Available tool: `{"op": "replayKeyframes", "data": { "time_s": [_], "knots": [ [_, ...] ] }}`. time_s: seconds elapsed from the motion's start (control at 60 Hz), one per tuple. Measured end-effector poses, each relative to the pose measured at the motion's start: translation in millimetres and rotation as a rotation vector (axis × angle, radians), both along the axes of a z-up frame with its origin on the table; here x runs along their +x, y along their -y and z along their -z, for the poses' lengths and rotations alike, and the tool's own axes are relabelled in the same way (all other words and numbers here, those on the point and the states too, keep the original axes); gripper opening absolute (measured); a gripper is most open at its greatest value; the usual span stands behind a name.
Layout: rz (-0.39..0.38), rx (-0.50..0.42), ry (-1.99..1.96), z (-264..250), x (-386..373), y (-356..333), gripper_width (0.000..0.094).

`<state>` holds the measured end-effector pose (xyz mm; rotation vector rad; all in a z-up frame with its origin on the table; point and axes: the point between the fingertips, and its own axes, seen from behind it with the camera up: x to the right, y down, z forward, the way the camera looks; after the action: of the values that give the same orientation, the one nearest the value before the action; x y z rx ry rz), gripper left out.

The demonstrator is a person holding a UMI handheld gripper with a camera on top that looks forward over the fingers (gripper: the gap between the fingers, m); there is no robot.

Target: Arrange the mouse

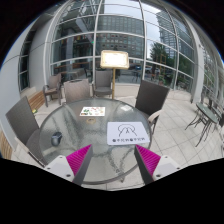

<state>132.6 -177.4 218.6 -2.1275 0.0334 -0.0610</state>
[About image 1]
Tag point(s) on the wooden menu display stand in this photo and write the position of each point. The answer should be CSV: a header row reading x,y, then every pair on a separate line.
x,y
114,60

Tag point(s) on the grey wicker chair far-left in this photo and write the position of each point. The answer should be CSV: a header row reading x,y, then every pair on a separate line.
x,y
53,88

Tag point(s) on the colourful menu card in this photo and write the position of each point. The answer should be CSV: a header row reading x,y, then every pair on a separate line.
x,y
92,111

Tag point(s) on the dark wicker chair right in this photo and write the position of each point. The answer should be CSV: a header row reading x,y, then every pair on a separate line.
x,y
150,100

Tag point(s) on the grey wicker chair back middle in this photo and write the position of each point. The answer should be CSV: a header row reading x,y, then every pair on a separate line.
x,y
76,90

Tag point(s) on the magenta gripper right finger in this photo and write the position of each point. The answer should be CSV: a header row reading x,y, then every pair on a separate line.
x,y
152,166

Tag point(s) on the grey computer mouse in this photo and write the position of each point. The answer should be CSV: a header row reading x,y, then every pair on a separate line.
x,y
56,138

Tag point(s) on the green metal side table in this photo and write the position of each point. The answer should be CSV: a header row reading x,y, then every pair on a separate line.
x,y
205,116

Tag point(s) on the grey wicker chair left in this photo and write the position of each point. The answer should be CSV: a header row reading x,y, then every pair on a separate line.
x,y
26,129

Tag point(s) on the round glass table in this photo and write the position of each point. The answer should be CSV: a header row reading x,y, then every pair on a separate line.
x,y
108,162

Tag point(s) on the white printed mouse pad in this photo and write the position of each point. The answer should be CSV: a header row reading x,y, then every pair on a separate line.
x,y
126,133

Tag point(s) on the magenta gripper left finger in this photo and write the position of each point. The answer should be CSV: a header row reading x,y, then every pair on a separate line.
x,y
72,167

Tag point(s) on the wooden bench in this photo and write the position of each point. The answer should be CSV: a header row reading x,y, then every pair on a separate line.
x,y
35,98

